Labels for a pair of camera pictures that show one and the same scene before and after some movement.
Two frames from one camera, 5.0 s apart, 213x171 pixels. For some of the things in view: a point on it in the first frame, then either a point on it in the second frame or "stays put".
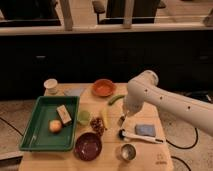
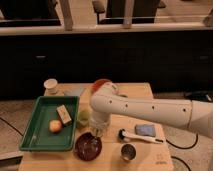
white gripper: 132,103 -> 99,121
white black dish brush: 127,136 stays put
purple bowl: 87,147 stays put
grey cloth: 73,91 stays put
